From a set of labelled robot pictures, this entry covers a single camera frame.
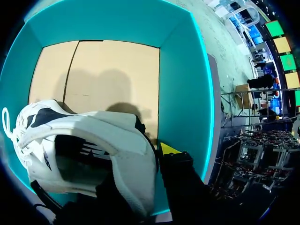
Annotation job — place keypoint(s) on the white shoe with dark marks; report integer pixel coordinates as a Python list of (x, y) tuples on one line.
[(131, 143)]

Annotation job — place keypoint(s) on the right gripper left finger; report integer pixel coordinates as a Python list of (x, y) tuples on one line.
[(112, 194)]

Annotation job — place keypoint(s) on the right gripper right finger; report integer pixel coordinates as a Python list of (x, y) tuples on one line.
[(178, 173)]

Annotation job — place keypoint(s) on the teal box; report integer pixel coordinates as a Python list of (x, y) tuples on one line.
[(182, 82)]

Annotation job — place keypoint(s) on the person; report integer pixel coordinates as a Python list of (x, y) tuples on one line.
[(261, 81)]

